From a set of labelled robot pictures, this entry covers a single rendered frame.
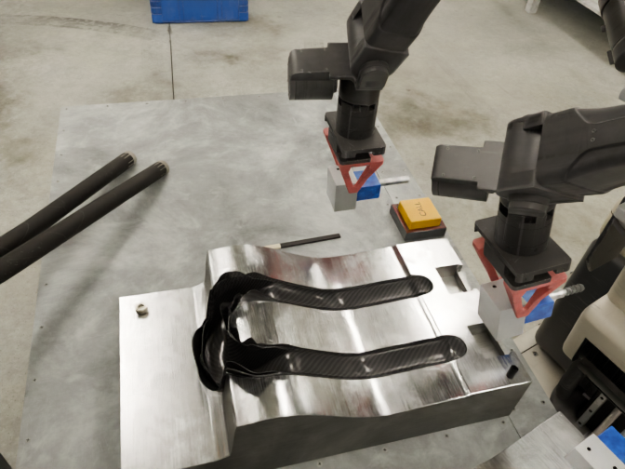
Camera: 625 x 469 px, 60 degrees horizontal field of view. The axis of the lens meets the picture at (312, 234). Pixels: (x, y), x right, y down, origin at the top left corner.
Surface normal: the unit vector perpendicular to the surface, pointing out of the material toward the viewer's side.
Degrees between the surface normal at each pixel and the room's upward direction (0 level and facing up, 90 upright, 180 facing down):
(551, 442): 0
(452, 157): 45
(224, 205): 0
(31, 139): 0
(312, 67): 30
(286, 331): 24
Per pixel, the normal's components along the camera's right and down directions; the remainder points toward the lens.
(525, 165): -0.52, -0.16
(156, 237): 0.07, -0.71
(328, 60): 0.01, -0.28
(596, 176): -0.17, 0.95
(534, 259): -0.11, -0.78
